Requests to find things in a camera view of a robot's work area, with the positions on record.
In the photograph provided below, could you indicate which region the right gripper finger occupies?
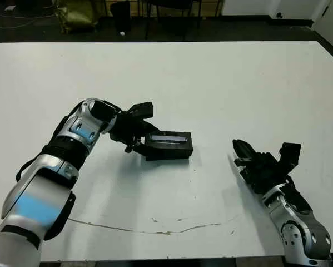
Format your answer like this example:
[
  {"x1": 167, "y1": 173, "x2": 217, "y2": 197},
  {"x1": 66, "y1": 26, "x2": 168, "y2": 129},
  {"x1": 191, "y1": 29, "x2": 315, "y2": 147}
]
[
  {"x1": 238, "y1": 139, "x2": 257, "y2": 159},
  {"x1": 232, "y1": 139, "x2": 246, "y2": 159}
]

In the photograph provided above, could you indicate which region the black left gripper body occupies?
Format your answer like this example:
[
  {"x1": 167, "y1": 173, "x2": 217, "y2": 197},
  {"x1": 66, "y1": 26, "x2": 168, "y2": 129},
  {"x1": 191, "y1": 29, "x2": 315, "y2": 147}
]
[{"x1": 109, "y1": 112, "x2": 156, "y2": 153}]

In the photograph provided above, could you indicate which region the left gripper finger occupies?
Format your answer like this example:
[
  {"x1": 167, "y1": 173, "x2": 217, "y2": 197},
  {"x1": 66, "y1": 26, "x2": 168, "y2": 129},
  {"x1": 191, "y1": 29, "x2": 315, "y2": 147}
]
[
  {"x1": 132, "y1": 143, "x2": 148, "y2": 161},
  {"x1": 142, "y1": 121, "x2": 164, "y2": 135}
]

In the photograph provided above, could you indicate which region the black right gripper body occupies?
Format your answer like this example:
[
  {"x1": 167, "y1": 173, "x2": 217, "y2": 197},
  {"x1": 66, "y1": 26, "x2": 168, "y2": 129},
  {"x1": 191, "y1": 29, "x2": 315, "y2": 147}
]
[{"x1": 234, "y1": 152, "x2": 291, "y2": 194}]

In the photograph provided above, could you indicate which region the black box lid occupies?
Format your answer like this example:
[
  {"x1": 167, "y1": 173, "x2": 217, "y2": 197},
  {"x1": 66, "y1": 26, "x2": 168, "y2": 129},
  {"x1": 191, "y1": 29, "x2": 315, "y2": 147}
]
[{"x1": 143, "y1": 132, "x2": 194, "y2": 161}]

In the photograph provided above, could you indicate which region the black box with white insert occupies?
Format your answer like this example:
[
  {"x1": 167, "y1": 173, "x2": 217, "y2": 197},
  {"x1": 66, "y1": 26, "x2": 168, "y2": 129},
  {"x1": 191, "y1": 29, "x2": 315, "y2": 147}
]
[{"x1": 145, "y1": 154, "x2": 191, "y2": 162}]

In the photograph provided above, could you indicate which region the black waste bin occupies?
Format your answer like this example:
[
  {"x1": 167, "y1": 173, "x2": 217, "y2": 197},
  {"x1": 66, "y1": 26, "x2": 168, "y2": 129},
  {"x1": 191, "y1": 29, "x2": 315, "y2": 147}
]
[{"x1": 111, "y1": 1, "x2": 132, "y2": 34}]

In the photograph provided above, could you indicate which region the black office chair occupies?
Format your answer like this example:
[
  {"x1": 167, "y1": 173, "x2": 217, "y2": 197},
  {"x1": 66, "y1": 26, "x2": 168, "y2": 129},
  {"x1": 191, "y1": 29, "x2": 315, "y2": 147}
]
[{"x1": 145, "y1": 0, "x2": 202, "y2": 41}]

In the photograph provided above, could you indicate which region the yellow-green plastic bag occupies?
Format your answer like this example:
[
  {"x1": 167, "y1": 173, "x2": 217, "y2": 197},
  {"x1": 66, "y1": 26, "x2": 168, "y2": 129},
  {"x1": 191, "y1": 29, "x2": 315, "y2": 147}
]
[{"x1": 54, "y1": 0, "x2": 100, "y2": 33}]

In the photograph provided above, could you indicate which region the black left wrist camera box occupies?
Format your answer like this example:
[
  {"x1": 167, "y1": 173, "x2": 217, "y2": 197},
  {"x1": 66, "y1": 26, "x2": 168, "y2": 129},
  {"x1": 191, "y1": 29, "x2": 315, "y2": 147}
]
[{"x1": 127, "y1": 102, "x2": 155, "y2": 118}]

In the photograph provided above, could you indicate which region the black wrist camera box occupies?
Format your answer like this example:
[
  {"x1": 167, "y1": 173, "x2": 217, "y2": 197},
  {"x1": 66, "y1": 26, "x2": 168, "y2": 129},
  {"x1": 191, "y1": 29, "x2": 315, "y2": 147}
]
[
  {"x1": 127, "y1": 102, "x2": 155, "y2": 118},
  {"x1": 279, "y1": 142, "x2": 302, "y2": 170}
]

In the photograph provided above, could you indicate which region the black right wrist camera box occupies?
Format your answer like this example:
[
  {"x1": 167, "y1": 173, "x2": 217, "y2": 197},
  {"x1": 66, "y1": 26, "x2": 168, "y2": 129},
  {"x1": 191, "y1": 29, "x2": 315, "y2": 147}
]
[{"x1": 279, "y1": 142, "x2": 302, "y2": 170}]

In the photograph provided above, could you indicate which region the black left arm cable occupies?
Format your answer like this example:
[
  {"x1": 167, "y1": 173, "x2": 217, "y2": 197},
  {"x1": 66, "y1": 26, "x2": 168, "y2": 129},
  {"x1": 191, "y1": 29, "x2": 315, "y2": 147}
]
[{"x1": 15, "y1": 157, "x2": 44, "y2": 183}]

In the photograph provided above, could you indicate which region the thin white cable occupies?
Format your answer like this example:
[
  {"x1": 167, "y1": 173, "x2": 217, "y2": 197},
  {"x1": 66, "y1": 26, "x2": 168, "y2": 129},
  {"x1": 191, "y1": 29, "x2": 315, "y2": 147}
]
[{"x1": 0, "y1": 12, "x2": 56, "y2": 30}]

